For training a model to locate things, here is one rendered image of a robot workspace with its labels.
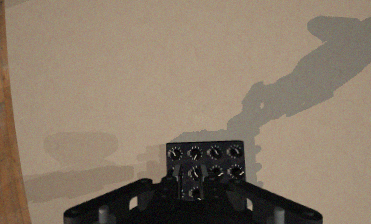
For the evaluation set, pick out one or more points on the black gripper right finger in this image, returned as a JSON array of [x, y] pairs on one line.
[[267, 207]]

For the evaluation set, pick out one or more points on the black knob box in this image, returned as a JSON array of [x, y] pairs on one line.
[[231, 164]]

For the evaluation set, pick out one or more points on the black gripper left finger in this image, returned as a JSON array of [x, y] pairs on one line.
[[113, 207]]

